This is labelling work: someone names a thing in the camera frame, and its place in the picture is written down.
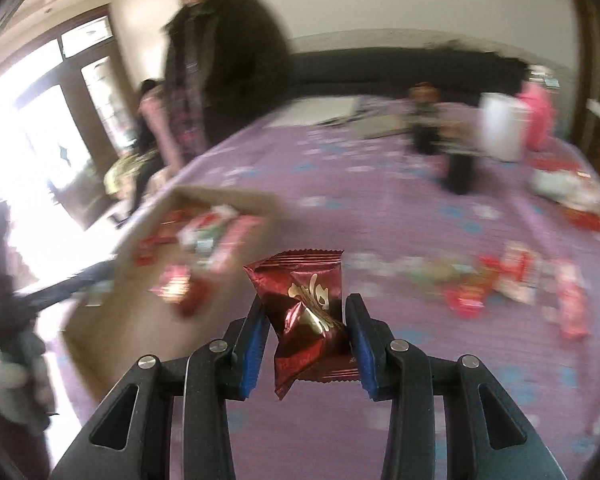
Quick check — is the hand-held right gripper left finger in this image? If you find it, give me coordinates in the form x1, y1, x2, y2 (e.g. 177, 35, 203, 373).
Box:
50, 295, 271, 480

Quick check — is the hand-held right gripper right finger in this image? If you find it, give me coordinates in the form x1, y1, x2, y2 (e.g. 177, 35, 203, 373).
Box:
346, 293, 568, 480

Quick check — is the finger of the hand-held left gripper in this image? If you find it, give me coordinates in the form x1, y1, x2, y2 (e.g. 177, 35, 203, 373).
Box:
16, 257, 120, 307

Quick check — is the dark red foil snack packet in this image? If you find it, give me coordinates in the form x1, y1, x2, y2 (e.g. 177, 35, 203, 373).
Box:
243, 248, 362, 401

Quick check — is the cardboard box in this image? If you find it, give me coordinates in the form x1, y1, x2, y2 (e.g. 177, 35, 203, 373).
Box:
61, 186, 287, 404

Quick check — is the red black-print snack packet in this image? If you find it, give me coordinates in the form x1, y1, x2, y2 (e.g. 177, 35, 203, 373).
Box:
134, 209, 182, 267

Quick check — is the bright red foil snack packet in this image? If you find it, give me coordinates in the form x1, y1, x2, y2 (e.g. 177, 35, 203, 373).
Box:
149, 263, 214, 318

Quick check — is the pale pink snack packet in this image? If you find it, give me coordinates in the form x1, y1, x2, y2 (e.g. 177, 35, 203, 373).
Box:
214, 214, 269, 272

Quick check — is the small red snack packet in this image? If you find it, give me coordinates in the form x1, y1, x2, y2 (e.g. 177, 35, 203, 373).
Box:
444, 279, 487, 320

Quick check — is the white red long snack packet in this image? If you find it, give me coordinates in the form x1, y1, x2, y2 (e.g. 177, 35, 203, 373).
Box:
496, 241, 540, 305

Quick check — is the wooden framed glass door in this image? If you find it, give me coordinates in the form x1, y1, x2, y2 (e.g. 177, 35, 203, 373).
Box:
0, 14, 133, 233

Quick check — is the black bottle with brown cap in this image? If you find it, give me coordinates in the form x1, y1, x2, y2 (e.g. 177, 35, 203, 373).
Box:
444, 142, 479, 196
410, 84, 444, 156

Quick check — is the pink cartoon snack packet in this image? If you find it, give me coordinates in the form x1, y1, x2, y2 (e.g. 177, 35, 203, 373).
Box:
554, 259, 592, 342

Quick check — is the stack of papers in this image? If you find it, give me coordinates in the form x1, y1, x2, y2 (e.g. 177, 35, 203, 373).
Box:
266, 93, 412, 140

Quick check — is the white cloth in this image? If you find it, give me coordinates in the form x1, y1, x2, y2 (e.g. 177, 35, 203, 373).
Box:
530, 167, 600, 212

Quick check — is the orange red foil wrapper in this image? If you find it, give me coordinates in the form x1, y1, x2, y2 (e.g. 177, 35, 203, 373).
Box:
529, 154, 600, 234

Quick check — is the white plastic jar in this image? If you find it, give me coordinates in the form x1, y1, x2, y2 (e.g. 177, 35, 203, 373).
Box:
479, 92, 529, 162

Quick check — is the dark sofa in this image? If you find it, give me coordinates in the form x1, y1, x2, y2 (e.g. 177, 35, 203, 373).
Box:
284, 47, 532, 109

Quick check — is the pink sleeved bottle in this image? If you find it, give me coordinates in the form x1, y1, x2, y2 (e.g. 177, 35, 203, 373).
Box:
519, 64, 557, 154

